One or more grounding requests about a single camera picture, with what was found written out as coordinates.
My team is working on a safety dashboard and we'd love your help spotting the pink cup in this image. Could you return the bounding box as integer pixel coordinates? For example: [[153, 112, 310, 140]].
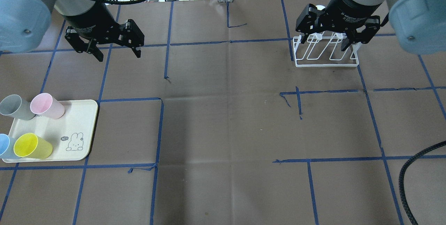
[[30, 93, 65, 119]]

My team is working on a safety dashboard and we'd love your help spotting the beige serving tray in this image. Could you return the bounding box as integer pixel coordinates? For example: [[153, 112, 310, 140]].
[[3, 99, 98, 163]]

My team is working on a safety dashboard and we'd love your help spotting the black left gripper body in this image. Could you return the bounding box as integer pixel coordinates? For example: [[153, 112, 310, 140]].
[[65, 2, 121, 48]]

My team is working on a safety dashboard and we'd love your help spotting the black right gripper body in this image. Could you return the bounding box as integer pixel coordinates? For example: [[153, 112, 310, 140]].
[[309, 0, 381, 36]]

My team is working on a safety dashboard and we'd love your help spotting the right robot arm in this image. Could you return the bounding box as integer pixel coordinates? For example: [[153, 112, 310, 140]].
[[295, 0, 446, 55]]

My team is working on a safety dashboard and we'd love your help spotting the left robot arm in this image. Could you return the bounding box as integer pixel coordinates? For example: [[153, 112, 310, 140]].
[[0, 0, 145, 62]]

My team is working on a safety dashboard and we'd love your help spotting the white wire cup rack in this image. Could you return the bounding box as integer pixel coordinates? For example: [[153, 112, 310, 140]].
[[292, 31, 362, 68]]

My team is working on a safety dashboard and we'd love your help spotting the light blue cup front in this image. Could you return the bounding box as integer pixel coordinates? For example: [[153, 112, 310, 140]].
[[0, 133, 21, 160]]

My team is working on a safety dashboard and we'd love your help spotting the grey cup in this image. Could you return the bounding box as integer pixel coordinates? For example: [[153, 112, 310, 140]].
[[0, 94, 35, 121]]

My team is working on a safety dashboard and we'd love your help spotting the yellow cup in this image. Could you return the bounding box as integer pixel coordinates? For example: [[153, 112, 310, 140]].
[[13, 133, 53, 159]]

